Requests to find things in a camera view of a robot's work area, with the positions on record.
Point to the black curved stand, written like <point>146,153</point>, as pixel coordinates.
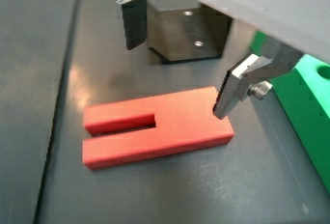
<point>188,35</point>

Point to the red double-square block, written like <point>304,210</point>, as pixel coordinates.
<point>144,128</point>

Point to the green shape-sorter board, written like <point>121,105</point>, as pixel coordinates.
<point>303,91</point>

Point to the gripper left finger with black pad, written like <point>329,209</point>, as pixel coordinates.
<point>134,13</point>

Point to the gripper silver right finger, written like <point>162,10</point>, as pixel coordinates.
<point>248,77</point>

